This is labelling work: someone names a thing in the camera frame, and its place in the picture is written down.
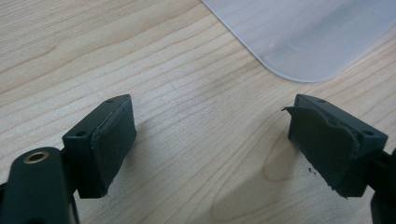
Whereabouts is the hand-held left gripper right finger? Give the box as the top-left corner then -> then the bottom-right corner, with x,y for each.
281,93 -> 389,199

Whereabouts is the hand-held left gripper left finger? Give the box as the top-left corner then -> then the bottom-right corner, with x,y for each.
62,93 -> 137,200

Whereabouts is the translucent plastic box lid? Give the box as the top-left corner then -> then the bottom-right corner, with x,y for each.
201,0 -> 396,84

